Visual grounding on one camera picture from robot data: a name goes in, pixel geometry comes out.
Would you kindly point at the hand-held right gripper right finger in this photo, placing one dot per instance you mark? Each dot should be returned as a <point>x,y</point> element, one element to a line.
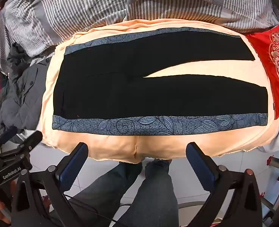
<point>200,167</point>

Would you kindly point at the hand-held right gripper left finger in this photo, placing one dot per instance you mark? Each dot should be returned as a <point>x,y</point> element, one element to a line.
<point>74,165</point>

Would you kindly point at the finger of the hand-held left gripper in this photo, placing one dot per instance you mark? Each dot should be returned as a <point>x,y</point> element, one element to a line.
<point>31,140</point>

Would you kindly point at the black pants with blue trim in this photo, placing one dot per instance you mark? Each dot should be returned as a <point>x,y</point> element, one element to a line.
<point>139,87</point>

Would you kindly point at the peach blanket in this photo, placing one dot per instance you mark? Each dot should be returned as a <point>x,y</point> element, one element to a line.
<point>106,146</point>

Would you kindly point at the dark grey jacket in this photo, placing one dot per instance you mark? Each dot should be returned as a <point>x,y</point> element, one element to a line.
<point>23,92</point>

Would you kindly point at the person's legs in jeans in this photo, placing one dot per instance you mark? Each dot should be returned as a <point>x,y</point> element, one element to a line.
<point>139,194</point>

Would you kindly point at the red garment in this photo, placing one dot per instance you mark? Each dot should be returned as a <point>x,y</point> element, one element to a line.
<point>274,66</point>

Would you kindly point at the grey striped garment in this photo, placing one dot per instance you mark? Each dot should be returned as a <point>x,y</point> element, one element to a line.
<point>82,7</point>

